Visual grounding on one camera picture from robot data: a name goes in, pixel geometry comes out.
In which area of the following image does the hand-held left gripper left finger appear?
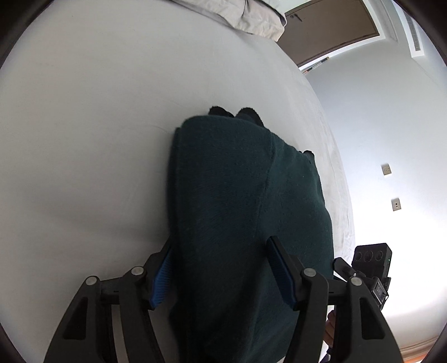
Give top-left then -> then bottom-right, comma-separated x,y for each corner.
44,240 -> 175,363

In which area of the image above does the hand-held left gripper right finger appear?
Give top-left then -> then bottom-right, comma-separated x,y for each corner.
266,236 -> 403,363

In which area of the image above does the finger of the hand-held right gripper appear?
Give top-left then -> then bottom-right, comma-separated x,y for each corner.
332,257 -> 355,284

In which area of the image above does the dark green sweater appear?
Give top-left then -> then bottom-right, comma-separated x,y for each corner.
168,105 -> 334,363

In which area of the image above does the person's right hand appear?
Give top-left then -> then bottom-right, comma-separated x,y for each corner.
323,309 -> 338,345

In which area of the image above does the brown wooden door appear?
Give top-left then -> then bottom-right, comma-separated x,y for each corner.
284,0 -> 381,68

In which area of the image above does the beige pillow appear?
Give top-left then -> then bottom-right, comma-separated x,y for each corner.
249,0 -> 285,17
167,0 -> 288,42

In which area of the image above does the wall air vent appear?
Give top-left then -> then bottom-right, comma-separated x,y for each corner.
403,10 -> 425,59

